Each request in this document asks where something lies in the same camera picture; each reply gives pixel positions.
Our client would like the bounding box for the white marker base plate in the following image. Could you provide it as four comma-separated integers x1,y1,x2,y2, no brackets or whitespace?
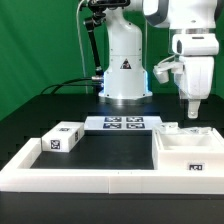
84,116,162,133

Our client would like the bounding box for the white cabinet top block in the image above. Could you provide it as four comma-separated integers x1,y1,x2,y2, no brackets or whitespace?
41,121,85,153

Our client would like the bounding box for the white cabinet door panel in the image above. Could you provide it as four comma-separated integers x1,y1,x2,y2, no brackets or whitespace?
154,122,179,134

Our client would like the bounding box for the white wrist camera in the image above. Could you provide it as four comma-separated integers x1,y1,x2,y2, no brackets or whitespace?
153,62,183,84

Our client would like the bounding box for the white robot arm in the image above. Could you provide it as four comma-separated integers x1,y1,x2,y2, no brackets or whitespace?
82,0,224,119

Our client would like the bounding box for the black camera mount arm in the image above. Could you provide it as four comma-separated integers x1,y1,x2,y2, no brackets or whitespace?
84,0,130,77

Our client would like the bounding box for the white hanging cable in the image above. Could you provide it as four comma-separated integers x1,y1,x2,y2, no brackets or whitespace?
75,0,90,95

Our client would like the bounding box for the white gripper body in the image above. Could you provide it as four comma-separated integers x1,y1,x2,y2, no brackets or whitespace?
174,56,214,100

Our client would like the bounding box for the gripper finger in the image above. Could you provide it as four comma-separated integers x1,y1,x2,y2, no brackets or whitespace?
188,99,201,119

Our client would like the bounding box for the black cable bundle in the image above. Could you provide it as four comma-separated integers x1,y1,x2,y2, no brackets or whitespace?
40,76,105,96

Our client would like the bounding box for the white cabinet body box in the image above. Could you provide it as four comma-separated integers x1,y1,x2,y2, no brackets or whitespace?
152,127,224,172

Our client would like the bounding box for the white workspace border frame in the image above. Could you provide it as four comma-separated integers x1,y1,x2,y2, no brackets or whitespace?
0,138,224,194

